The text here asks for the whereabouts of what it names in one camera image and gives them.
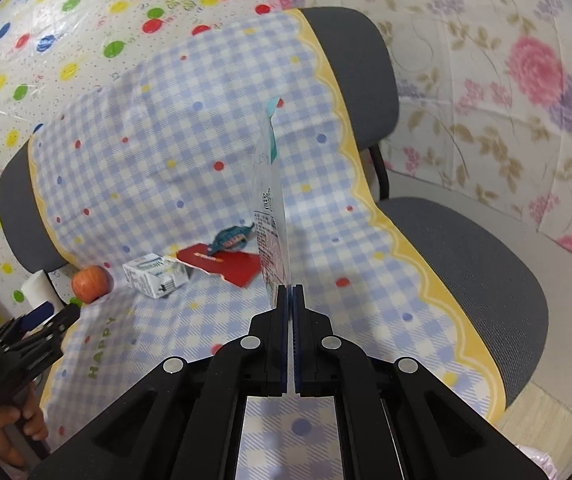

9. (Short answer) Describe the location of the clear plastic wrapper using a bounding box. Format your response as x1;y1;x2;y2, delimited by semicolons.
251;98;290;307

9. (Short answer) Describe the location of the person's left hand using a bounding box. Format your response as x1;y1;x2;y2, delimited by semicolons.
0;382;49;468

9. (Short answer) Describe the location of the white paper cup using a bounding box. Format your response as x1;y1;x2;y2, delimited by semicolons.
20;270;64;313

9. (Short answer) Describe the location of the red envelope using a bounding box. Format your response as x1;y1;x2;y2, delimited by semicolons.
176;244;261;288

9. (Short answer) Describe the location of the red apple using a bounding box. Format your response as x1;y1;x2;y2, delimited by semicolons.
71;266;113;304

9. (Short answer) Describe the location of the teal toy fish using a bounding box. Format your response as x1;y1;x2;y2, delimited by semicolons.
207;224;254;256

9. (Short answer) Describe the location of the small white milk carton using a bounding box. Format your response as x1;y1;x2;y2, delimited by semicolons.
122;254;189;299

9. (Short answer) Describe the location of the blue checkered cloth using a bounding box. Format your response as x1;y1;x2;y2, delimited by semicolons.
28;10;506;479

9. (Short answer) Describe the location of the grey office chair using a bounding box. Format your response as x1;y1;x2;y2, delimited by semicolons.
0;6;550;409

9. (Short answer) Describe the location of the floral plastic sheet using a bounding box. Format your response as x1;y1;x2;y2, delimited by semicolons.
279;0;572;253

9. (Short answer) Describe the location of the polka dot plastic sheet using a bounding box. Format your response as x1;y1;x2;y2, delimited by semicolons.
0;0;305;325

